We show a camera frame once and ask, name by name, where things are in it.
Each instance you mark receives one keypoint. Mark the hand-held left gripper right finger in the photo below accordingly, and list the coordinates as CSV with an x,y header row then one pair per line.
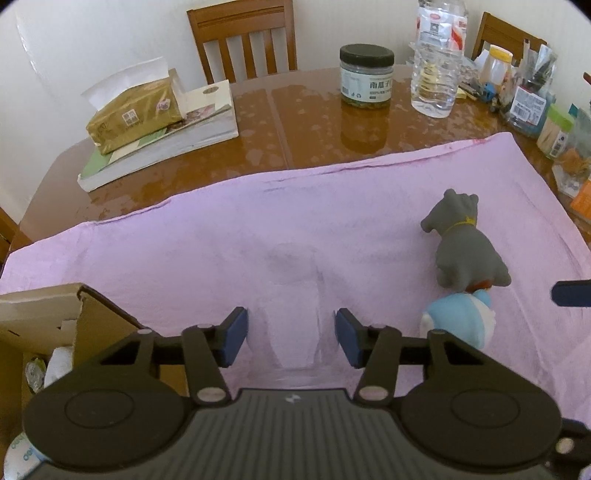
x,y
348,338

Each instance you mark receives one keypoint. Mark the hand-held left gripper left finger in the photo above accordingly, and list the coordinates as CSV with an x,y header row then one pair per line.
x,y
235,336

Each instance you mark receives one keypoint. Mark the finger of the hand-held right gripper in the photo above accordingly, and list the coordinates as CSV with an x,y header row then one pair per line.
x,y
575,447
572,293

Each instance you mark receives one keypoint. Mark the clear plastic cup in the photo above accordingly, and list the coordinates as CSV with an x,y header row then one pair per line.
x,y
295,323

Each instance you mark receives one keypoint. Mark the brown cardboard box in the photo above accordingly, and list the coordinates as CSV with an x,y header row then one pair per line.
x,y
101,314

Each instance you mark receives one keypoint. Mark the orange printed packet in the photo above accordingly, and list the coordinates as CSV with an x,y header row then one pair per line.
x,y
582,198

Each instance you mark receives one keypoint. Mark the pink cloth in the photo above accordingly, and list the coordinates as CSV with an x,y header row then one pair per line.
x,y
231,240

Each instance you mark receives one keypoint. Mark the light blue toy figure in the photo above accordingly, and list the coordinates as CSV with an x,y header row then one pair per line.
x,y
457,318

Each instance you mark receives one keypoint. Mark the grey animal toy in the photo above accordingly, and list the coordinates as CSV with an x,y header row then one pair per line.
x,y
466,244

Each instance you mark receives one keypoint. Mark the green lid container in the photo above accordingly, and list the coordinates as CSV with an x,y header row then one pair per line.
x,y
556,131

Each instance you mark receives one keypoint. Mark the white rolled glove blue stripe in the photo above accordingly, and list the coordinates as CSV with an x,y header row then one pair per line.
x,y
60,364

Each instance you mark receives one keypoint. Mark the clear pen container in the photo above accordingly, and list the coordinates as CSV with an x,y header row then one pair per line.
x,y
531,101

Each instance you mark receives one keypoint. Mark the thick white book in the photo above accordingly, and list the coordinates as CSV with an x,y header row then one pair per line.
x,y
184,138

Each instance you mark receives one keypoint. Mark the yellow sticky notes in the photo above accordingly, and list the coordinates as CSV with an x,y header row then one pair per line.
x,y
461,92

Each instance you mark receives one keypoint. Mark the yellow lid bottle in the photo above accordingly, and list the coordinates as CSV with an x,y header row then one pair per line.
x,y
496,67

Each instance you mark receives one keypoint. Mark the brown tissue pack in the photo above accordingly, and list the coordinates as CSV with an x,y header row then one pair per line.
x,y
134,115

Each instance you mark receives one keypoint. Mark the black lid jar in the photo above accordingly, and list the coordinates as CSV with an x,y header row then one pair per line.
x,y
367,78

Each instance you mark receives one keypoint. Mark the clear water bottle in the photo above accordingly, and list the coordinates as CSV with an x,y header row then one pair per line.
x,y
438,69

